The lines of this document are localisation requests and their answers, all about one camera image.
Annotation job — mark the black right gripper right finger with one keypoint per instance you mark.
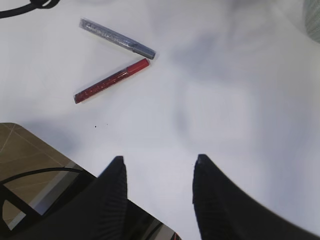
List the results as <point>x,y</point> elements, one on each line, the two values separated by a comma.
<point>225,212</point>

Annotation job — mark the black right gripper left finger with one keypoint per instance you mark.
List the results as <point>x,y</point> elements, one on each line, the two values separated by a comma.
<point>97,213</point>

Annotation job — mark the red marker pen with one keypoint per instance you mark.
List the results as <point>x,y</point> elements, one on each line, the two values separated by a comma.
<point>111,80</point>

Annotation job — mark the green woven plastic basket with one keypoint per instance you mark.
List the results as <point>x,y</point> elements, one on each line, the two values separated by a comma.
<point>311,10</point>

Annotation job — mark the silver glitter pen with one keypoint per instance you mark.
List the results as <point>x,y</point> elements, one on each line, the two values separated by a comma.
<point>117,38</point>

